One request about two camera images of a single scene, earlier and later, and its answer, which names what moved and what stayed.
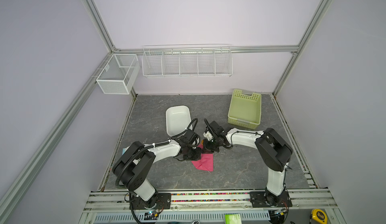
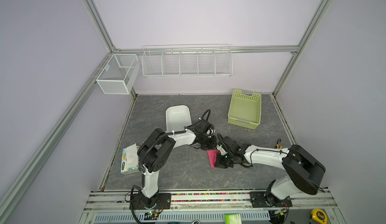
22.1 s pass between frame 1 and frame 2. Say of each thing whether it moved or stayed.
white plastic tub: stayed
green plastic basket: stayed
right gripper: moved
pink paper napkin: moved
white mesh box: stayed
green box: stayed
